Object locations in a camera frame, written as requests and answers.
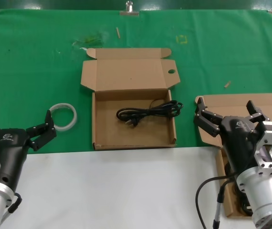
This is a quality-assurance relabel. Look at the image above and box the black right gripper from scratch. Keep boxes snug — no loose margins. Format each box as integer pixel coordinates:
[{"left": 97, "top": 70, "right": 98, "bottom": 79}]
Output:
[{"left": 193, "top": 96, "right": 270, "bottom": 177}]

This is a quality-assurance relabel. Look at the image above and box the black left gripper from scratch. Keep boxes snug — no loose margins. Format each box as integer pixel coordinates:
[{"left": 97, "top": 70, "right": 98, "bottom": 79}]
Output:
[{"left": 0, "top": 109, "right": 57, "bottom": 192}]

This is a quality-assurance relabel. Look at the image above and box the cardboard box with round hole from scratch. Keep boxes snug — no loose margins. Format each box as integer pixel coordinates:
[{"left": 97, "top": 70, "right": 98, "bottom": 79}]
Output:
[{"left": 80, "top": 47, "right": 181, "bottom": 151}]

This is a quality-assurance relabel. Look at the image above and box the clear plastic wrapper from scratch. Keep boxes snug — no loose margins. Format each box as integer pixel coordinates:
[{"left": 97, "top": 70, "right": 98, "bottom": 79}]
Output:
[{"left": 71, "top": 32, "right": 108, "bottom": 52}]

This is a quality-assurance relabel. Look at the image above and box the open brown cardboard box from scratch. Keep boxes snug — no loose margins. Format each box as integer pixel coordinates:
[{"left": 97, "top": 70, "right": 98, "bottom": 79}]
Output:
[{"left": 194, "top": 93, "right": 272, "bottom": 218}]

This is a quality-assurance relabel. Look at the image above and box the black power cable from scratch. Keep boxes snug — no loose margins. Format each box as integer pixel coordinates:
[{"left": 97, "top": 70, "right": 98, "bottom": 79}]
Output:
[{"left": 116, "top": 99, "right": 183, "bottom": 128}]

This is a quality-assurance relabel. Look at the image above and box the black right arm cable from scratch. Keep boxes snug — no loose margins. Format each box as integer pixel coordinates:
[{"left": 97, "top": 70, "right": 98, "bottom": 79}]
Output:
[{"left": 195, "top": 175, "right": 238, "bottom": 229}]

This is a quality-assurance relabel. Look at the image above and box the clear tape roll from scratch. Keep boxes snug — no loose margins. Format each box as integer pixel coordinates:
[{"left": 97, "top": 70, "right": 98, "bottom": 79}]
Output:
[{"left": 49, "top": 103, "right": 78, "bottom": 132}]

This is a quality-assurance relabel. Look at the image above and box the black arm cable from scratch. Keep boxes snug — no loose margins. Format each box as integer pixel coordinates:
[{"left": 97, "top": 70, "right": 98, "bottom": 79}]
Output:
[
  {"left": 8, "top": 192, "right": 23, "bottom": 214},
  {"left": 195, "top": 175, "right": 238, "bottom": 229}
]

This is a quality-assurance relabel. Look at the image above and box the black cable with silver plug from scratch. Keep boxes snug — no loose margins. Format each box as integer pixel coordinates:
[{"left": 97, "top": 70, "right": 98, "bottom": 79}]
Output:
[{"left": 212, "top": 177, "right": 238, "bottom": 229}]

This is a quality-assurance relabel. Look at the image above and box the pile of black power cables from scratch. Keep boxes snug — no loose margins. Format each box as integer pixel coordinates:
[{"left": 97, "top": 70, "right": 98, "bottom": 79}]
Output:
[{"left": 224, "top": 146, "right": 272, "bottom": 214}]

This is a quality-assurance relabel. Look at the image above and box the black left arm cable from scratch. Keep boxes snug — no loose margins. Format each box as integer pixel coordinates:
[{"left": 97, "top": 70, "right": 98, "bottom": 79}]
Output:
[{"left": 8, "top": 192, "right": 23, "bottom": 214}]

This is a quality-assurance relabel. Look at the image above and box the green table cloth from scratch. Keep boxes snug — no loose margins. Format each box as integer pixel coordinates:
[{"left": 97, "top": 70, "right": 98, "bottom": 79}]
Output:
[{"left": 0, "top": 9, "right": 272, "bottom": 155}]

